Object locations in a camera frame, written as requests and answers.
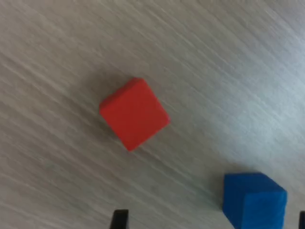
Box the red cube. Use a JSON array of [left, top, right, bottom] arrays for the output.
[[99, 77, 171, 152]]

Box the blue cube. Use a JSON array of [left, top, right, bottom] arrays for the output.
[[223, 172, 288, 229]]

